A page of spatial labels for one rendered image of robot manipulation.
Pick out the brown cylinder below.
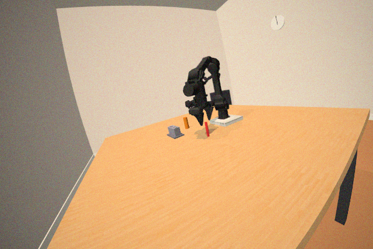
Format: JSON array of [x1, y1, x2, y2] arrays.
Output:
[[183, 117, 189, 129]]

